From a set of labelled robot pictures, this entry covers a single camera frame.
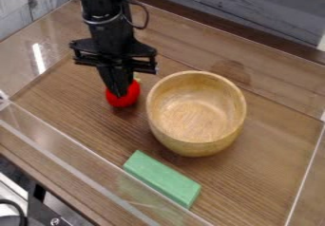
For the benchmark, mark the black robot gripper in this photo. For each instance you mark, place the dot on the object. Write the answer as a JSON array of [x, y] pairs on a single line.
[[112, 47]]

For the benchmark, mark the red plush strawberry toy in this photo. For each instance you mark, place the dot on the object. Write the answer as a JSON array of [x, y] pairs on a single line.
[[126, 100]]

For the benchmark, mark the light wooden bowl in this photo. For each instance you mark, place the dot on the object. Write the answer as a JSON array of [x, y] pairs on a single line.
[[195, 112]]

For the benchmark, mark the green rectangular block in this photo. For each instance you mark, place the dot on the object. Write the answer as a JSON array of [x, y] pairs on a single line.
[[166, 180]]

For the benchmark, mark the black metal table leg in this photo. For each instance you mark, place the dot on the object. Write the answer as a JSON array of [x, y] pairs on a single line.
[[39, 211]]

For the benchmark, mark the clear acrylic tray wall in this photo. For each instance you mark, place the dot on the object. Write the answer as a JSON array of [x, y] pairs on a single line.
[[84, 180]]

